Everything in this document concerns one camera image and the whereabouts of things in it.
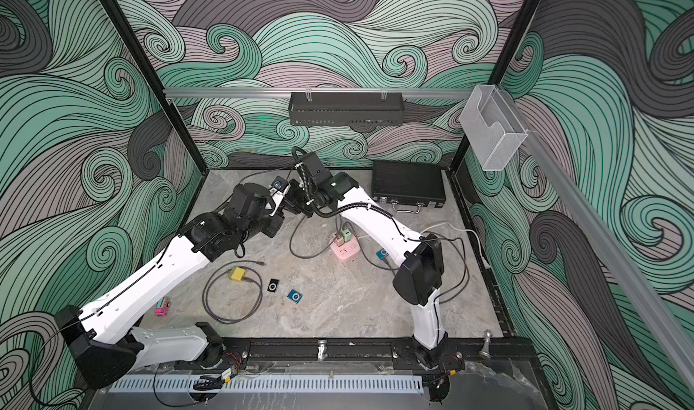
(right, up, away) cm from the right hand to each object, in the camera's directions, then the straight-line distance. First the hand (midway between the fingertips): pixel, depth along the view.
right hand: (272, 206), depth 74 cm
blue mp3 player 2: (+34, -18, +18) cm, 42 cm away
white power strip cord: (+69, -11, +27) cm, 75 cm away
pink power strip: (+22, -17, +18) cm, 33 cm away
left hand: (+1, +1, -1) cm, 2 cm away
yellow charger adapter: (-15, -24, +14) cm, 31 cm away
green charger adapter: (+21, -11, +16) cm, 29 cm away
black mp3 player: (-3, -26, +12) cm, 29 cm away
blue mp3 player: (+5, -29, +9) cm, 31 cm away
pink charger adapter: (+19, -13, +16) cm, 28 cm away
